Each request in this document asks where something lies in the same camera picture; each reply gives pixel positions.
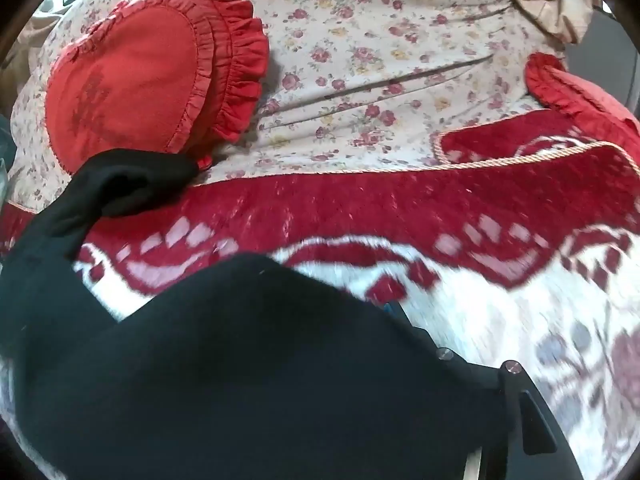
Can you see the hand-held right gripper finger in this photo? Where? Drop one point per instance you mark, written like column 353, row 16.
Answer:
column 511, row 387

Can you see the black pants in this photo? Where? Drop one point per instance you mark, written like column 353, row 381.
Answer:
column 250, row 360

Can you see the red and white patterned blanket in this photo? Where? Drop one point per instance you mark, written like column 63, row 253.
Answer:
column 350, row 210

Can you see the floral bedsheet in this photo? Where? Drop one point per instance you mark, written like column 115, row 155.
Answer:
column 375, row 35

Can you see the beige cloth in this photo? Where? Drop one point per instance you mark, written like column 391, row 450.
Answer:
column 545, row 5

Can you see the round red ruffled pillow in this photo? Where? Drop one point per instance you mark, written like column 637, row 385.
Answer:
column 140, row 85

